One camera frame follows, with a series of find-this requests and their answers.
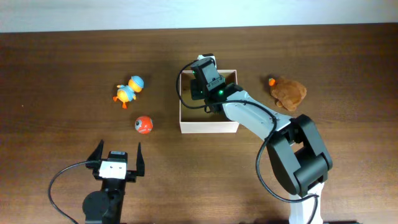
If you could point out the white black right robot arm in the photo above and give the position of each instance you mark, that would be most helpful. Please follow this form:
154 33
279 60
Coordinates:
299 158

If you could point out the red grey toy ball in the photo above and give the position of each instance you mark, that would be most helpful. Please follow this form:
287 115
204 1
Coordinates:
143 124

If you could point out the yellow blue toy duck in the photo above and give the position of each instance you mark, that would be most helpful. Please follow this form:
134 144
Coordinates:
127 93

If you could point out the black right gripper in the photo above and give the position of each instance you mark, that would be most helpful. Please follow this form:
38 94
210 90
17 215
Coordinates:
194 93

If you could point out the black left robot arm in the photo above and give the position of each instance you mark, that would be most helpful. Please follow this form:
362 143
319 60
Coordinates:
105 205

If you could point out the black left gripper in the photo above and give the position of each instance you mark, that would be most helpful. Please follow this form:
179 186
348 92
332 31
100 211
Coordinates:
131 176

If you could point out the brown plush toy with orange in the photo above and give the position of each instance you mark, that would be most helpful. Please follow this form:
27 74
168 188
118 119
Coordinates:
288 94

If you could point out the beige open cardboard box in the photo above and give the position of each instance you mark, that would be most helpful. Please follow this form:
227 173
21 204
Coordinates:
197 121

